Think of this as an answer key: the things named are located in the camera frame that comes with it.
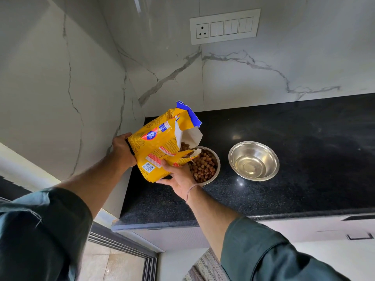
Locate black recessed drawer handle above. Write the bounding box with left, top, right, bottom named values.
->
left=346, top=232, right=374, bottom=241

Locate steel bowl with kibble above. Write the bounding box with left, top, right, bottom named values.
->
left=187, top=146, right=221, bottom=187

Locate person's right hand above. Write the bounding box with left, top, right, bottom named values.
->
left=155, top=160, right=198, bottom=200

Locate person's right forearm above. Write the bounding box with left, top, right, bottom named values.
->
left=186, top=185, right=352, bottom=281

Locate thin wrist thread bracelet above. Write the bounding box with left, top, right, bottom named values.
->
left=185, top=184, right=204, bottom=205

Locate yellow pet food bag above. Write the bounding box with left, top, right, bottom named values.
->
left=127, top=101, right=203, bottom=183

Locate person's left hand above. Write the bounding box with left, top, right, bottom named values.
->
left=112, top=132, right=137, bottom=173

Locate pile of brown kibble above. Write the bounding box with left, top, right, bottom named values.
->
left=179, top=142, right=218, bottom=183

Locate striped woven floor mat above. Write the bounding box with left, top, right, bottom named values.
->
left=182, top=247, right=227, bottom=281

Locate person's left forearm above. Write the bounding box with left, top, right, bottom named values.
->
left=0, top=159, right=131, bottom=281

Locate dark metal door frame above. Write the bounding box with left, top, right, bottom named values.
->
left=87, top=222, right=159, bottom=281

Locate white switch and socket panel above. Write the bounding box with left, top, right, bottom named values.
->
left=189, top=9, right=261, bottom=45

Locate white cabinet drawer front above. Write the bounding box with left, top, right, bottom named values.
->
left=133, top=215, right=375, bottom=252

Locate empty steel bowl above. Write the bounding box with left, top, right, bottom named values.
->
left=228, top=141, right=280, bottom=182

